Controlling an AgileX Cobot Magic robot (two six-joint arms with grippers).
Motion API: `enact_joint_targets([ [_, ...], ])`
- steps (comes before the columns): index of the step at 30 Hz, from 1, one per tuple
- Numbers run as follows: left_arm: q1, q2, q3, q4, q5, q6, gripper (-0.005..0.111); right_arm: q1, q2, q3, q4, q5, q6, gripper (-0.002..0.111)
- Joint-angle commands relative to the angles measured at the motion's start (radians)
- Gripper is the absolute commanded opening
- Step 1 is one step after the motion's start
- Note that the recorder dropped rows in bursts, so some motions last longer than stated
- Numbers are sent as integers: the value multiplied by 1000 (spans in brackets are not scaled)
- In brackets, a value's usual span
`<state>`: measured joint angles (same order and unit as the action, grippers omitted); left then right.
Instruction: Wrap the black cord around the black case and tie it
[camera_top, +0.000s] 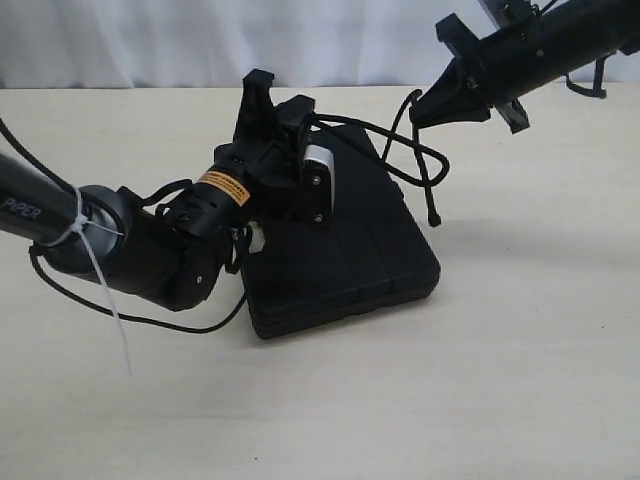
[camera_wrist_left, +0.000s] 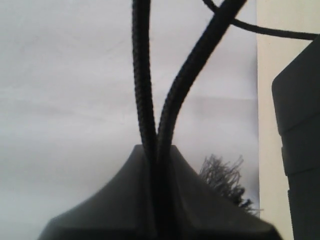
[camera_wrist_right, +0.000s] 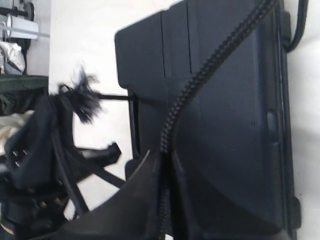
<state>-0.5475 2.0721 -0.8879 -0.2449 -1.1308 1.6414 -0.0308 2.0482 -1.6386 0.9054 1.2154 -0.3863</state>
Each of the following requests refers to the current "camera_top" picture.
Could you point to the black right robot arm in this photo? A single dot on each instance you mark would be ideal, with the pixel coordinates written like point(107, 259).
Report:
point(530, 48)

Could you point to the white zip tie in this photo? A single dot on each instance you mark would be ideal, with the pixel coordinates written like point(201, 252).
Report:
point(77, 227)

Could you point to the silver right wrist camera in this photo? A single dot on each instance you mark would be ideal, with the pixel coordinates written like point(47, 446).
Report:
point(505, 13)

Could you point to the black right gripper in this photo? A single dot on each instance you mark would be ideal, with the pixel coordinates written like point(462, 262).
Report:
point(465, 92)

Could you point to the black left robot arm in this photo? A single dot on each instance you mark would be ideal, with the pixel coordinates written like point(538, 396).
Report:
point(169, 248)

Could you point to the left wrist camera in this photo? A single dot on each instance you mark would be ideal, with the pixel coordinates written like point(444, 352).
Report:
point(318, 187)

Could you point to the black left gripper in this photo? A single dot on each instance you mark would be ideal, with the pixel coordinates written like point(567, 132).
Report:
point(254, 177)

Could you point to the black plastic tool case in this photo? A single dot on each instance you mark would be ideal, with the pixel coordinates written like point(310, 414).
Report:
point(373, 255)

